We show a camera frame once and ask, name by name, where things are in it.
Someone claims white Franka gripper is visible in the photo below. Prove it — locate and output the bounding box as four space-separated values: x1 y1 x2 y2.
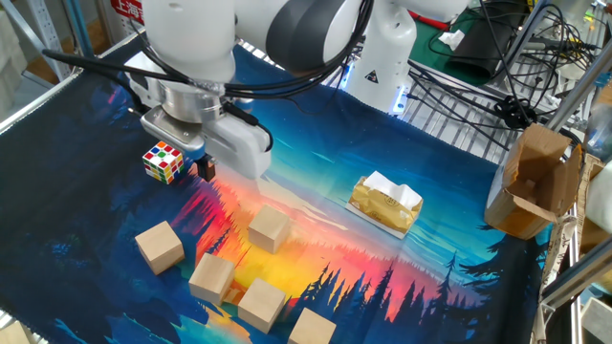
124 51 273 183

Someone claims light wooden cube block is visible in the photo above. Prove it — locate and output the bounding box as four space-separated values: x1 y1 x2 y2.
247 204 292 255
187 252 236 307
134 220 186 276
287 307 338 344
237 277 287 334

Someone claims colourful Rubik's cube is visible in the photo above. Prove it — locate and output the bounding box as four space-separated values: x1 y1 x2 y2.
142 140 186 185

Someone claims sunset forest printed cloth mat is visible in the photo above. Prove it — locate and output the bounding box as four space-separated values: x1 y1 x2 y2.
0 32 551 344

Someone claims red sign with white characters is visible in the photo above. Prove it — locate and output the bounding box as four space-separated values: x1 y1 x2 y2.
110 0 144 25

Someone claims gold tissue pack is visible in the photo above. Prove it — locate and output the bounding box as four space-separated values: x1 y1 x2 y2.
344 170 425 240

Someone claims green mat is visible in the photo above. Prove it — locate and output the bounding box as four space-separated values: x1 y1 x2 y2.
408 9 484 88

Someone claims red pen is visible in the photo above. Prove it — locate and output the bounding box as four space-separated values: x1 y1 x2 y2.
408 9 451 32

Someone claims crumpled white tissue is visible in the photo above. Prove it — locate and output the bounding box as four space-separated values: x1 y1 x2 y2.
438 29 466 52

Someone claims black fabric bag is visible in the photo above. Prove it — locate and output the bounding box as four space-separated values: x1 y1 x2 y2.
447 0 530 87

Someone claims open cardboard box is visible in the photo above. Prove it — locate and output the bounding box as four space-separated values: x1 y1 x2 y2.
483 122 583 241

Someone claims clear plastic bottle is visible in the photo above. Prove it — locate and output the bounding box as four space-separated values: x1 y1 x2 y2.
585 102 612 161

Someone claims white plastic container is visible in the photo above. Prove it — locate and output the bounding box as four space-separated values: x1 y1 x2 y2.
587 161 612 235

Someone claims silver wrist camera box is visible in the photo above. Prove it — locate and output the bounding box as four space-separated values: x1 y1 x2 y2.
140 105 208 161

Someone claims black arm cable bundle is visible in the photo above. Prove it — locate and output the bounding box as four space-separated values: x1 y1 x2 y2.
41 0 377 152

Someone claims blue metal post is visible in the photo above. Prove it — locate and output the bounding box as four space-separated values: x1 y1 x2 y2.
64 0 96 58

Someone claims white perforated rack post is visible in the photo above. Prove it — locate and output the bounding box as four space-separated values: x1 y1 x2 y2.
0 0 73 82

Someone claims black coiled cable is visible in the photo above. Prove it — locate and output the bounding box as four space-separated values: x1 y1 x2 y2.
493 94 536 130

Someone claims aluminium frame post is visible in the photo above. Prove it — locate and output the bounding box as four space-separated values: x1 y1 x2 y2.
504 0 551 73
544 45 612 134

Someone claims aluminium frame bar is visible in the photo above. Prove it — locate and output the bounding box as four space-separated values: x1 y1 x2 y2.
539 241 612 312

